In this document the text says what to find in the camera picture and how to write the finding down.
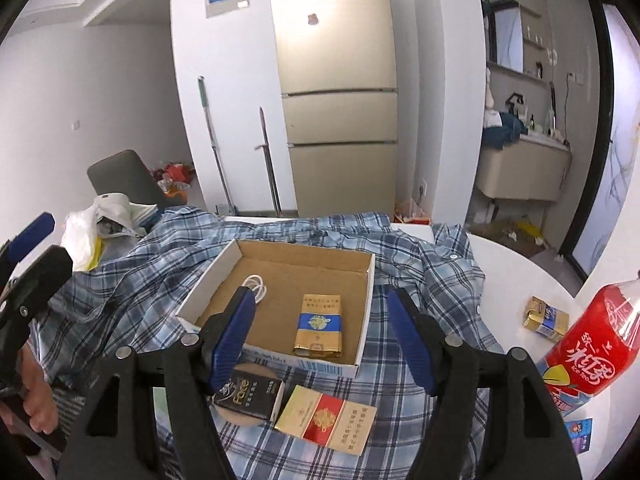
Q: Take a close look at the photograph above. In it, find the black cigarette pack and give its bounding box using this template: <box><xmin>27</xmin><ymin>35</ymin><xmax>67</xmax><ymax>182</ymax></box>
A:
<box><xmin>213</xmin><ymin>370</ymin><xmax>284</xmax><ymax>422</ymax></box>

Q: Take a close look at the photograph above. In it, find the round beige compact case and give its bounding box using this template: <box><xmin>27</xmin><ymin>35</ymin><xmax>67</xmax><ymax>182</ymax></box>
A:
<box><xmin>213</xmin><ymin>363</ymin><xmax>284</xmax><ymax>427</ymax></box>

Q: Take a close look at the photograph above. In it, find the white usb cable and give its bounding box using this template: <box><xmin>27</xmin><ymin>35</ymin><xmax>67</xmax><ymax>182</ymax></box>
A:
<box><xmin>243</xmin><ymin>273</ymin><xmax>269</xmax><ymax>306</ymax></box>

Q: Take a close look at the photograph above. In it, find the gold blue cigarette pack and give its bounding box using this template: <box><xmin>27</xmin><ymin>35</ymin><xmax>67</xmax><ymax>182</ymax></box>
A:
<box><xmin>293</xmin><ymin>294</ymin><xmax>343</xmax><ymax>359</ymax></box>

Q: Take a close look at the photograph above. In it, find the red gold cigarette pack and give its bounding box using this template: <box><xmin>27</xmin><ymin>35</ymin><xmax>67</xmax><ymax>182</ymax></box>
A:
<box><xmin>274</xmin><ymin>385</ymin><xmax>378</xmax><ymax>456</ymax></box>

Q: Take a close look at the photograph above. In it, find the person's left hand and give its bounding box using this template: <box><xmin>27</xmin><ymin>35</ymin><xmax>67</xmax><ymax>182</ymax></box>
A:
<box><xmin>21</xmin><ymin>344</ymin><xmax>58</xmax><ymax>434</ymax></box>

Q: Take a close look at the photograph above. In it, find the small blue card packet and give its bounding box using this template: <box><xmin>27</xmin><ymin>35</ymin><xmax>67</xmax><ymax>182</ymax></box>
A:
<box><xmin>565</xmin><ymin>418</ymin><xmax>592</xmax><ymax>455</ymax></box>

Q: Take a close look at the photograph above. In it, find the white plastic bag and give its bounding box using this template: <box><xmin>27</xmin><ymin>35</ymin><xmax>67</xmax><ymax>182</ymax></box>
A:
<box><xmin>61</xmin><ymin>193</ymin><xmax>160</xmax><ymax>272</ymax></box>

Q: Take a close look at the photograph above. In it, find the blue plaid shirt cloth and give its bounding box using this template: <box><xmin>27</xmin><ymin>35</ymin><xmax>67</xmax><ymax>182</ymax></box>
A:
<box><xmin>30</xmin><ymin>206</ymin><xmax>499</xmax><ymax>479</ymax></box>

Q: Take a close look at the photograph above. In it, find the small gold blue carton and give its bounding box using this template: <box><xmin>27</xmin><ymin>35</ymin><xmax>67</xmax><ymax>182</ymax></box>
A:
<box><xmin>523</xmin><ymin>296</ymin><xmax>570</xmax><ymax>342</ymax></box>

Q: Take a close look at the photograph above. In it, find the red iced tea bottle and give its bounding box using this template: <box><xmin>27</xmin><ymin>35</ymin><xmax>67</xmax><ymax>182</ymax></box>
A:
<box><xmin>537</xmin><ymin>278</ymin><xmax>639</xmax><ymax>417</ymax></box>

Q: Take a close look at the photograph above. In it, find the shallow white cardboard box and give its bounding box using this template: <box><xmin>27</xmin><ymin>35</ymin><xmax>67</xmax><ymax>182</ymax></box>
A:
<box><xmin>175</xmin><ymin>240</ymin><xmax>375</xmax><ymax>378</ymax></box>

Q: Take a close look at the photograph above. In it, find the dark grey chair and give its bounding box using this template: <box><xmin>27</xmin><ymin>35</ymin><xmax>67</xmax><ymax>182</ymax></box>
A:
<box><xmin>87</xmin><ymin>150</ymin><xmax>186</xmax><ymax>210</ymax></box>

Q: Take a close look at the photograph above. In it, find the beige bathroom vanity cabinet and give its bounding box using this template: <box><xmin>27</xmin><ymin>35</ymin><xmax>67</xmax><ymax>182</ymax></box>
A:
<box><xmin>475</xmin><ymin>136</ymin><xmax>570</xmax><ymax>203</ymax></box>

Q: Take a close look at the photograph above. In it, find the dark blue clothes pile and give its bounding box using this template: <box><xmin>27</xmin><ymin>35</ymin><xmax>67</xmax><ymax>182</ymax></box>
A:
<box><xmin>482</xmin><ymin>112</ymin><xmax>528</xmax><ymax>151</ymax></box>

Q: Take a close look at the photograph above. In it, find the black faucet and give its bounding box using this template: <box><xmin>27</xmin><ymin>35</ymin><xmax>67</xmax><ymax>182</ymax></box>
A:
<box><xmin>506</xmin><ymin>92</ymin><xmax>526</xmax><ymax>116</ymax></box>

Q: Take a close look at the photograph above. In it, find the gold three-door refrigerator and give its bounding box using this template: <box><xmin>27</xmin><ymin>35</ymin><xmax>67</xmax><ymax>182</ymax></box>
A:
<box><xmin>270</xmin><ymin>0</ymin><xmax>398</xmax><ymax>217</ymax></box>

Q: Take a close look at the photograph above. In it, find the bathroom mirror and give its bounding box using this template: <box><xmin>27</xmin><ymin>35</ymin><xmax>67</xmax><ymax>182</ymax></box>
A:
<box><xmin>487</xmin><ymin>0</ymin><xmax>524</xmax><ymax>73</ymax></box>

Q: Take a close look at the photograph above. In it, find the dark red broom handle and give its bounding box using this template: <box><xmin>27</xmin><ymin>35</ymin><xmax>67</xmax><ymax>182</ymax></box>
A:
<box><xmin>255</xmin><ymin>107</ymin><xmax>282</xmax><ymax>218</ymax></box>

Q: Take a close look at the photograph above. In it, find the grey mop handle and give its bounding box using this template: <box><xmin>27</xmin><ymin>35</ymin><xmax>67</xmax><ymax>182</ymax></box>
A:
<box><xmin>198</xmin><ymin>76</ymin><xmax>238</xmax><ymax>216</ymax></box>

